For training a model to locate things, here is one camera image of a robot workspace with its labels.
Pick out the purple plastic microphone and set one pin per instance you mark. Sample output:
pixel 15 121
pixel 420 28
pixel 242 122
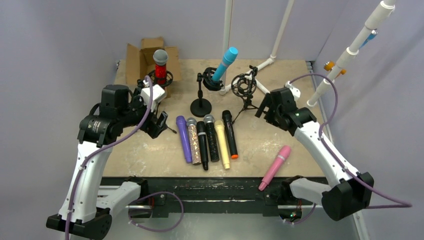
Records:
pixel 184 138

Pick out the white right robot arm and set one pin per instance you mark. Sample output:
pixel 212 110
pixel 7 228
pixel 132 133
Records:
pixel 347 190

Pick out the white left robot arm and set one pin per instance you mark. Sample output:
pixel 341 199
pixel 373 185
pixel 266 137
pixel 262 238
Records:
pixel 84 213

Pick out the cream plastic microphone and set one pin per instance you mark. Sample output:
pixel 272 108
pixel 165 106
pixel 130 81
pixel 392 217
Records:
pixel 220 132

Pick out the red glitter microphone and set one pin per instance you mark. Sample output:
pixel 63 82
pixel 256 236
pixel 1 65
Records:
pixel 160 58

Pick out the black microphone with silver band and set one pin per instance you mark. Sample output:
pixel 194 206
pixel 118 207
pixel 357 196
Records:
pixel 203 145

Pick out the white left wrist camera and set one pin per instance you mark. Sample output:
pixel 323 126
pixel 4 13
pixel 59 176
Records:
pixel 158 94

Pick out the black tripod mic stand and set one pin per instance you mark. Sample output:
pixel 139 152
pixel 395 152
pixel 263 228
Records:
pixel 244 86
pixel 143 83

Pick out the pink plastic microphone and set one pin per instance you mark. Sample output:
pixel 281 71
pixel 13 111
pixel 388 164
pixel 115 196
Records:
pixel 278 161

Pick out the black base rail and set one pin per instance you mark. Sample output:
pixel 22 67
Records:
pixel 211 195

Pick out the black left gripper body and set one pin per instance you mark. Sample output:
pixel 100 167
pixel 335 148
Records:
pixel 154 125

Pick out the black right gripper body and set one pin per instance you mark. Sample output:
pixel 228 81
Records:
pixel 267 108

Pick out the black glitter microphone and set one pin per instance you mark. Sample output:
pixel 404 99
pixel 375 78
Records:
pixel 211 138

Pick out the blue plastic microphone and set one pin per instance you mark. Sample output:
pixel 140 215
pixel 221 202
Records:
pixel 228 58

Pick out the black round-base desk mic stand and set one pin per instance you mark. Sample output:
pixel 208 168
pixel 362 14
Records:
pixel 201 107

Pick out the blue marker on pipe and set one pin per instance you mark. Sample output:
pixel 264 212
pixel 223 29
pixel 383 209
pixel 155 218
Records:
pixel 370 37

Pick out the plain black microphone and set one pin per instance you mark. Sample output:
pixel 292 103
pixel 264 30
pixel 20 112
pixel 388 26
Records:
pixel 230 134

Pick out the silver rhinestone microphone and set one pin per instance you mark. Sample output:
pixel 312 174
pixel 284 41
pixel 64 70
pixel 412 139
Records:
pixel 191 124

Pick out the brown cardboard box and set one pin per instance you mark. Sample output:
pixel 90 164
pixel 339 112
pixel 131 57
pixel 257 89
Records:
pixel 139 61

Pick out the white PVC pipe frame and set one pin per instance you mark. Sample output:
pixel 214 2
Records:
pixel 383 10

